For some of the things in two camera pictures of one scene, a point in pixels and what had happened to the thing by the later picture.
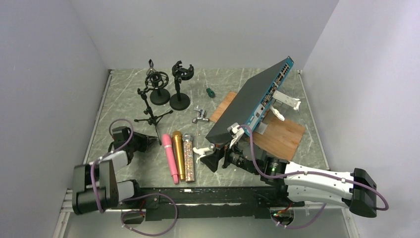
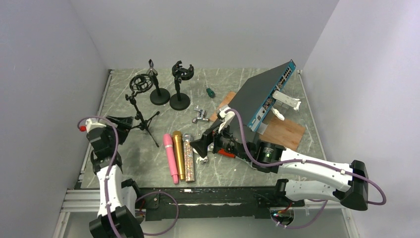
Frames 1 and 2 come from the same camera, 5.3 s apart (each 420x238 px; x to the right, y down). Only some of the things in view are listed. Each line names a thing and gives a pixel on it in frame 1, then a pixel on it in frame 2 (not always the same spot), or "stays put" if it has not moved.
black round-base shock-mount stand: (180, 101) stays put
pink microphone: (167, 141) stays put
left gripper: (145, 140) to (123, 131)
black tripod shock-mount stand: (153, 80) to (140, 83)
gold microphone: (177, 139) stays put
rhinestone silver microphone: (188, 157) stays put
